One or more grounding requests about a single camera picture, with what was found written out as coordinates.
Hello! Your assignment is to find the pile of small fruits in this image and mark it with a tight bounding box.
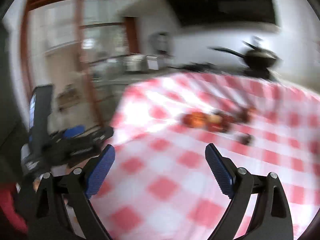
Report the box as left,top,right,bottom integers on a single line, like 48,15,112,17
181,108,255,133

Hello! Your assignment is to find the red white checkered tablecloth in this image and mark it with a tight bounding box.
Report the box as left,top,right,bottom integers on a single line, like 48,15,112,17
91,73,319,239

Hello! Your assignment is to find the wooden framed glass door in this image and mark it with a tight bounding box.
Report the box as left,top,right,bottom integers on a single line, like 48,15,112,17
20,0,140,128

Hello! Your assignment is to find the black frying pan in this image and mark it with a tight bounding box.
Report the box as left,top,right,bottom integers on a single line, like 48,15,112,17
208,41,280,72

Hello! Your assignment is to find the black range hood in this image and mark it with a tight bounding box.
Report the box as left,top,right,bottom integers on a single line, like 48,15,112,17
167,0,276,27

